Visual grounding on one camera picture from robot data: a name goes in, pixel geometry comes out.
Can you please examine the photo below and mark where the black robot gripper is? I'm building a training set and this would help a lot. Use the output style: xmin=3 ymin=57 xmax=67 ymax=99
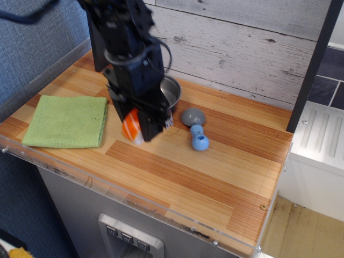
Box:
xmin=103 ymin=42 xmax=173 ymax=142

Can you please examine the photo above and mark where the orange white toy sushi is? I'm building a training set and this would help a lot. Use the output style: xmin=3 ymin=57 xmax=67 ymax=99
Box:
xmin=121 ymin=108 xmax=144 ymax=145

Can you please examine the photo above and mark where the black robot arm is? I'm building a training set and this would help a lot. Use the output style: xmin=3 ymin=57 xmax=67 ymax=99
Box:
xmin=79 ymin=1 xmax=173 ymax=141

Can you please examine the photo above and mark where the stainless steel pot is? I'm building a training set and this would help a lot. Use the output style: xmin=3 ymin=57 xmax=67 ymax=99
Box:
xmin=160 ymin=75 xmax=182 ymax=114

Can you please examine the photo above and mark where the grey blue toy scoop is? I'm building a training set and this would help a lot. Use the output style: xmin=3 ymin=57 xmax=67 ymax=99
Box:
xmin=181 ymin=107 xmax=209 ymax=151

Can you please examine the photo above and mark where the green folded cloth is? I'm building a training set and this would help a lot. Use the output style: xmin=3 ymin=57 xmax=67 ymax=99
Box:
xmin=21 ymin=95 xmax=108 ymax=149

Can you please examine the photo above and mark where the silver dispenser button panel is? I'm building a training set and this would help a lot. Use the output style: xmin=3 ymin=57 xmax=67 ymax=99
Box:
xmin=98 ymin=213 xmax=165 ymax=257

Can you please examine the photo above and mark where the yellow object at corner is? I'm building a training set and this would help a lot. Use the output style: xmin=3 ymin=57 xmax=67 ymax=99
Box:
xmin=8 ymin=248 xmax=33 ymax=258

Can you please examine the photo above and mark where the white ribbed drainboard unit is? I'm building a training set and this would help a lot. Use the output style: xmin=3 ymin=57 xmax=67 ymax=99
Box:
xmin=278 ymin=102 xmax=343 ymax=221

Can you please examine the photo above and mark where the black right shelf post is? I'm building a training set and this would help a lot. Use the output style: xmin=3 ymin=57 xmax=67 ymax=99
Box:
xmin=286 ymin=0 xmax=343 ymax=133

